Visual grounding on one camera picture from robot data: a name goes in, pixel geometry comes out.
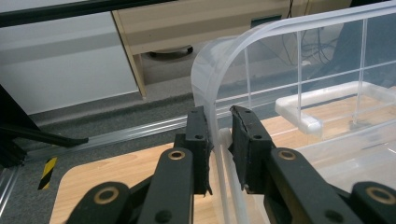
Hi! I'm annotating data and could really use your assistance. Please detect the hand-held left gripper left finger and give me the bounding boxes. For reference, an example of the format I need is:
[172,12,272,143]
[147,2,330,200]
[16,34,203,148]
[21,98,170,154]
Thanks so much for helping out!
[173,105,215,197]

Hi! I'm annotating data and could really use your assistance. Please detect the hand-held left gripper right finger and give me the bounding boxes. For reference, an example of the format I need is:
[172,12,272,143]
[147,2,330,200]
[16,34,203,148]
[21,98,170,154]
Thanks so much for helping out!
[228,105,276,194]

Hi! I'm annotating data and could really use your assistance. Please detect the clear plastic box lid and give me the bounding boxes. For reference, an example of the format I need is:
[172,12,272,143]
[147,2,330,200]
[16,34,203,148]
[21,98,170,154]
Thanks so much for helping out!
[190,0,396,224]

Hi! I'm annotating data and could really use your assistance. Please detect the clear plastic storage box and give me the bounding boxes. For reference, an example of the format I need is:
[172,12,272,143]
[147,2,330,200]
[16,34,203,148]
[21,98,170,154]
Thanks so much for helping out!
[218,80,396,224]

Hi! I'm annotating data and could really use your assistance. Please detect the dark round chair base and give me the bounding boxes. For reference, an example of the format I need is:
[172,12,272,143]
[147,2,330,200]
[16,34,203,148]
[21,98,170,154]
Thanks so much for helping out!
[148,45,194,61]

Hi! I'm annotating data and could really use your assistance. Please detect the light wooden desk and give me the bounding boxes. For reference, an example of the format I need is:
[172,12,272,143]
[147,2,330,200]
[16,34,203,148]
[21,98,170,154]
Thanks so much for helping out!
[111,0,353,101]

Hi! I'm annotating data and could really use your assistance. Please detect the yellow and black tape strip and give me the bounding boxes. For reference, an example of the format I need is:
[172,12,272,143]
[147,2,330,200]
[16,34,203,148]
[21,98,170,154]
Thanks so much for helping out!
[36,156,59,191]

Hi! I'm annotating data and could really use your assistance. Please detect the white cabinet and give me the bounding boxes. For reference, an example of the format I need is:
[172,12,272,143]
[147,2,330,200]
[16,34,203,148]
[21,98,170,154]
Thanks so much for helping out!
[0,10,141,116]

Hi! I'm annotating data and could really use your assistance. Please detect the black horizontal bar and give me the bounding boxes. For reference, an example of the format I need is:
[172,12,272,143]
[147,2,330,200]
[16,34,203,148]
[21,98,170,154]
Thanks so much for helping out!
[0,0,176,29]

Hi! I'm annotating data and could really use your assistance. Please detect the black metal stand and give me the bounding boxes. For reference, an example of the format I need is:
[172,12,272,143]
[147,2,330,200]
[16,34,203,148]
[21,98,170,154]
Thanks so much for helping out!
[0,83,90,168]

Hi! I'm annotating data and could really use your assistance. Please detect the metal floor rail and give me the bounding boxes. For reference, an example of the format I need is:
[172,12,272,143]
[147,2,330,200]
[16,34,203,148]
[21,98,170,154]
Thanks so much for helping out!
[23,92,275,164]

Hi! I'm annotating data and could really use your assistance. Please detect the black cables under desk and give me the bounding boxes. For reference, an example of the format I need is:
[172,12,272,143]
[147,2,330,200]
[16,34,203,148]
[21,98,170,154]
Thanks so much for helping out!
[280,0,345,67]

